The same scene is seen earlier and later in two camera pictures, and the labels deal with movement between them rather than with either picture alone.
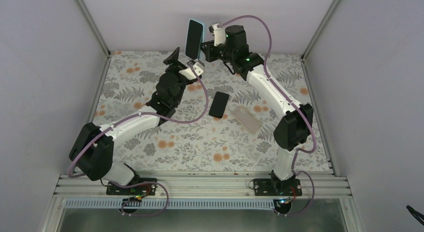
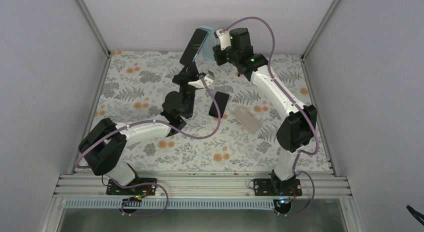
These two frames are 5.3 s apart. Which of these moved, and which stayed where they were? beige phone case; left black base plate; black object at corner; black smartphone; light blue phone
Moved: light blue phone
Stayed: black object at corner; black smartphone; beige phone case; left black base plate
